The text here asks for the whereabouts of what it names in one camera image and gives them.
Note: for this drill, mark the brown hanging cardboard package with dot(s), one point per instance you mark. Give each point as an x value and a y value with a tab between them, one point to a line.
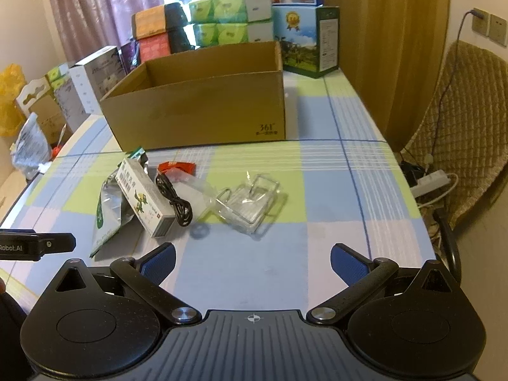
37	97

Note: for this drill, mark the blue milk carton box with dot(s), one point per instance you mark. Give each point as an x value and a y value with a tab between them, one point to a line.
308	37

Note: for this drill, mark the plaid tablecloth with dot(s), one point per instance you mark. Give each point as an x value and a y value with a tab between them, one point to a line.
339	183

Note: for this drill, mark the large cardboard box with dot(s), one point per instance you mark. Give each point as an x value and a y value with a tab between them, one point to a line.
229	94

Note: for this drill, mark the silver green foil pouch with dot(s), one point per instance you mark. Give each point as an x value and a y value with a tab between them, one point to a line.
112	214

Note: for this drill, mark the silver printed bag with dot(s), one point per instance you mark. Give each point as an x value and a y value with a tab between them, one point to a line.
31	150

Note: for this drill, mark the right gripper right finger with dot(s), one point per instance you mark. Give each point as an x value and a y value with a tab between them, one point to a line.
365	280

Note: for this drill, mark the white appliance box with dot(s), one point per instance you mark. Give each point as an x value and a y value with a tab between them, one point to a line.
95	75

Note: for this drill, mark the red snack packet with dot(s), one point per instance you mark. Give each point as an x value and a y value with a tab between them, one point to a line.
189	168

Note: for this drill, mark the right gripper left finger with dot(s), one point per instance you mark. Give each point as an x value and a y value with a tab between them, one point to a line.
143	276

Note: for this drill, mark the orange red boxes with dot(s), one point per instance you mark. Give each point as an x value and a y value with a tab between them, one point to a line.
150	31

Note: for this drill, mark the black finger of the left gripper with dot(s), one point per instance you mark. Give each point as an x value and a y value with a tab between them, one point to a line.
54	243

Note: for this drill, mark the green tissue pack stack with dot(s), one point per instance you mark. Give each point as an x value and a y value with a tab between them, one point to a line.
226	22

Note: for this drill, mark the wall socket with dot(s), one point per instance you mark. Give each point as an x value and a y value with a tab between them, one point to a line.
490	26

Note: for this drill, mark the yellow plastic bag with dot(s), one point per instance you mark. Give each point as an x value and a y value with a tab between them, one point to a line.
12	81

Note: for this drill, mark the clear plastic box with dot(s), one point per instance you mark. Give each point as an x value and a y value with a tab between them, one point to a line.
250	205

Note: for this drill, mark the wicker chair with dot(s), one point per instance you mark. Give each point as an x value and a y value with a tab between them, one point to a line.
462	140

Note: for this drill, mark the white power strip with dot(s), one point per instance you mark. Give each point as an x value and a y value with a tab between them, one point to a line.
430	183

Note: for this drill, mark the white ointment box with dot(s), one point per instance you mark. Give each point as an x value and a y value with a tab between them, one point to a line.
153	210

